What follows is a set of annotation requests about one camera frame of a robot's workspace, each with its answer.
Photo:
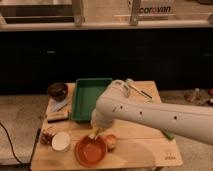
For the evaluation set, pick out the green plastic tray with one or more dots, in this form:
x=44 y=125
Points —
x=85 y=94

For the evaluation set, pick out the wooden block brush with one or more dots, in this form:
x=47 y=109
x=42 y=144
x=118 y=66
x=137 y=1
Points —
x=57 y=116

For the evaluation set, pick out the knife on cutting board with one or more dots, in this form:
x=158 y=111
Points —
x=58 y=106

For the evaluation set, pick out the brown small toy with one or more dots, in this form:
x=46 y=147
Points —
x=46 y=138

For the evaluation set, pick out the red bowl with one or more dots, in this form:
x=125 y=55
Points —
x=90 y=152

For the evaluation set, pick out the green cucumber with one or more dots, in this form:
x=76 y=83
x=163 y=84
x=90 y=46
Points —
x=169 y=136

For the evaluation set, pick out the orange peach fruit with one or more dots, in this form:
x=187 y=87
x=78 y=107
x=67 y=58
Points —
x=111 y=141

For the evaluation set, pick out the yellow banana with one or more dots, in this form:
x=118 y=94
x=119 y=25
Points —
x=94 y=134

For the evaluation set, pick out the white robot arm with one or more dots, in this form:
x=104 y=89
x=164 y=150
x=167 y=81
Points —
x=194 y=122

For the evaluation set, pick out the cardboard box with logo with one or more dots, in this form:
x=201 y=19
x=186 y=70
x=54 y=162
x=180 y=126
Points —
x=156 y=7

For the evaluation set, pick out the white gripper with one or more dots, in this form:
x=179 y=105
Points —
x=96 y=129

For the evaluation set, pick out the dark brown bowl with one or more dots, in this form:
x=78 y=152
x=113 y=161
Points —
x=58 y=91

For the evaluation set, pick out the white cup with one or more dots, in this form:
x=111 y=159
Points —
x=61 y=142

